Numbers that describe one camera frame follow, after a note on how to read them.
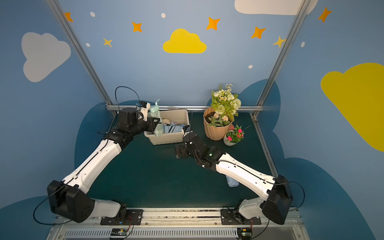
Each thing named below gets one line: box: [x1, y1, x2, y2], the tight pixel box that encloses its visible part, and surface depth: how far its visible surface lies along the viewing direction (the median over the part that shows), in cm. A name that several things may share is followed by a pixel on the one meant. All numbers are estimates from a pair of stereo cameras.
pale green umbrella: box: [149, 99, 164, 137], surface depth 78 cm
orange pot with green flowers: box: [203, 83, 242, 141], surface depth 90 cm
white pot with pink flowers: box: [223, 124, 245, 146], surface depth 93 cm
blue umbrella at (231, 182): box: [225, 175, 240, 188], surface depth 85 cm
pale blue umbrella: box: [163, 124, 186, 134], surface depth 96 cm
